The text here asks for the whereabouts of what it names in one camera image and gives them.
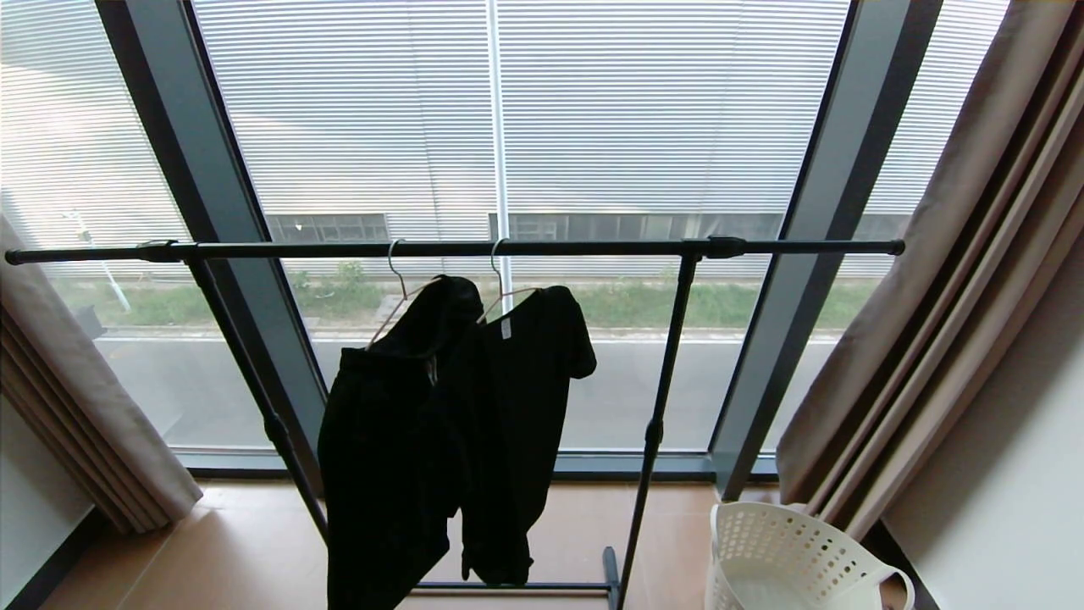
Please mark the pink clothes hanger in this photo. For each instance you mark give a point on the pink clothes hanger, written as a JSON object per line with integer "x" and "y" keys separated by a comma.
{"x": 498, "y": 275}
{"x": 395, "y": 271}

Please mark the black garment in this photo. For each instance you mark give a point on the black garment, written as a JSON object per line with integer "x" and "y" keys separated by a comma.
{"x": 525, "y": 407}

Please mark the white laundry basket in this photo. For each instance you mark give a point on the white laundry basket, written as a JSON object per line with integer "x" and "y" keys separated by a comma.
{"x": 762, "y": 585}

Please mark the black clothes rack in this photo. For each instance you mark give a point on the black clothes rack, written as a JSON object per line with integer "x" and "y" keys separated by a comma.
{"x": 593, "y": 248}

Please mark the beige curtain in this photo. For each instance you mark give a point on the beige curtain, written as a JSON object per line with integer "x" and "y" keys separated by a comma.
{"x": 931, "y": 296}
{"x": 76, "y": 407}

